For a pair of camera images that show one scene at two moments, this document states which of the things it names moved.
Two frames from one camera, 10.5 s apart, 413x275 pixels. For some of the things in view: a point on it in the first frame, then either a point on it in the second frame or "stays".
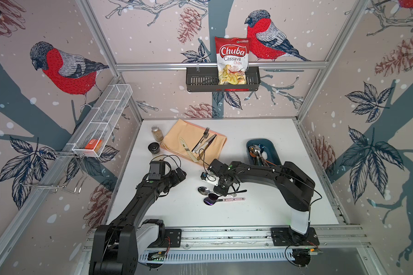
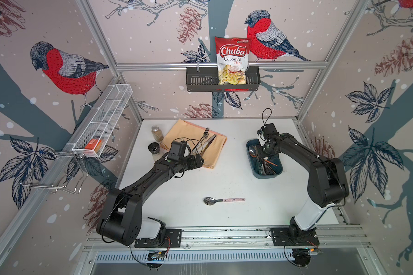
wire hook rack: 58,170 stays
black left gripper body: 171,179 to 188,163
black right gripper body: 220,188 to 264,150
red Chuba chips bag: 232,55 stays
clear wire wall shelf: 89,141 stays
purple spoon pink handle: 210,201 stays
